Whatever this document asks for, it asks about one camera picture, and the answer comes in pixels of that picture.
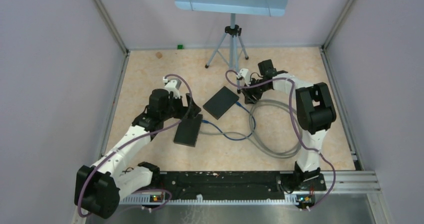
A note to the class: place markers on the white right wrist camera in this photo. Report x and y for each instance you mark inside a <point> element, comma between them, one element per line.
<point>244,75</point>

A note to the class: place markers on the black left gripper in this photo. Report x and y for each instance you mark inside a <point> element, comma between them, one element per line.
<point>185,112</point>

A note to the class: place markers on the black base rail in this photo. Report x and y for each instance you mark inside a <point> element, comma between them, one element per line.
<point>233,185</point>

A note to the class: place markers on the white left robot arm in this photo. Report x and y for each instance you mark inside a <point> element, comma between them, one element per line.
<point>99,188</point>

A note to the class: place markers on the small wooden cube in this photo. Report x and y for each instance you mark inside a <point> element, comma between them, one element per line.
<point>159,55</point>

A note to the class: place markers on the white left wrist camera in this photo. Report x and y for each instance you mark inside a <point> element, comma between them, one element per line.
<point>172,86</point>

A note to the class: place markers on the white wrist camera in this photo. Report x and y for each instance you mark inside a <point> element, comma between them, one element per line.
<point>244,75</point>
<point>172,86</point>

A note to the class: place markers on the black mat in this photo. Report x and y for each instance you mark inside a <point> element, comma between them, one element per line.
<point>188,131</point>

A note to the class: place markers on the black network switch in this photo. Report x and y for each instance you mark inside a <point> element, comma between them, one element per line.
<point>220,102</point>

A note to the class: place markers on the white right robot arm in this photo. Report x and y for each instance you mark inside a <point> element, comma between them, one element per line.
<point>311,111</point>

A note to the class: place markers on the light blue tripod stand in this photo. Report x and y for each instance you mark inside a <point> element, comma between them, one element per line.
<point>237,48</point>

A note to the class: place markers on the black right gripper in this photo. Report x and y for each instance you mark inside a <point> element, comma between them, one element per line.
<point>249,93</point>

